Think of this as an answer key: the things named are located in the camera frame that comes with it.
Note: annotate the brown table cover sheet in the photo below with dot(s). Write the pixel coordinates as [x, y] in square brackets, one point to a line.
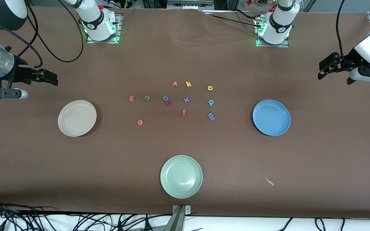
[108, 160]

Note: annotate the orange letter e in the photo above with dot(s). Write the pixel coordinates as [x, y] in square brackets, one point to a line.
[140, 122]

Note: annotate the beige round plate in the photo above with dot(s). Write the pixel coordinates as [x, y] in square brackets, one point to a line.
[77, 118]

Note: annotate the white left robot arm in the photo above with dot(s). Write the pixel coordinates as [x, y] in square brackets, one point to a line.
[278, 32]

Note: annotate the blue letter m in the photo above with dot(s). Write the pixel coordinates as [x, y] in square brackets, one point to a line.
[211, 116]

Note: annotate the grey metal box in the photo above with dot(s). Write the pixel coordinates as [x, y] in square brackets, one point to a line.
[189, 4]

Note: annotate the blue round plate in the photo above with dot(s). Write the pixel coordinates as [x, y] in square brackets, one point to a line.
[271, 117]

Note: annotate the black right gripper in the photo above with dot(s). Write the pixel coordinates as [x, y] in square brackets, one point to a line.
[20, 73]

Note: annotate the yellow letter d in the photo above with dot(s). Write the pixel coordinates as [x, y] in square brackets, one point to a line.
[208, 88]

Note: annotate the pink letter w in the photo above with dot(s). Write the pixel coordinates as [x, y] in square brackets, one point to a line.
[131, 98]

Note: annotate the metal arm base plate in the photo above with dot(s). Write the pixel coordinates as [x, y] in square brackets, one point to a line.
[275, 46]
[103, 42]

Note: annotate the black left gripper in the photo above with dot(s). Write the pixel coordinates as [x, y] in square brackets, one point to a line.
[346, 61]

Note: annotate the small white paper scrap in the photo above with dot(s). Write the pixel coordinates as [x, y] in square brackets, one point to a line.
[269, 181]

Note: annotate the teal letter p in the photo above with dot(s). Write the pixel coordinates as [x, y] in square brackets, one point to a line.
[211, 102]

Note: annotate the green round plate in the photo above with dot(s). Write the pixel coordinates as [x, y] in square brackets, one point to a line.
[181, 177]

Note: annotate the dried flower bunch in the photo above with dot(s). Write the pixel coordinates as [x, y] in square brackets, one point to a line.
[255, 3]

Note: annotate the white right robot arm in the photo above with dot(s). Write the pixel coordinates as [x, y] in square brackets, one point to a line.
[98, 29]

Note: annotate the yellow letter k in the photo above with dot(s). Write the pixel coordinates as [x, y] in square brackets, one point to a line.
[188, 84]

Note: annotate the metal table edge bracket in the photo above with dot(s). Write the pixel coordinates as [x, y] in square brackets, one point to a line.
[181, 210]

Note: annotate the blue letter x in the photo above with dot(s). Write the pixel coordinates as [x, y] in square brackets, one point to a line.
[186, 100]

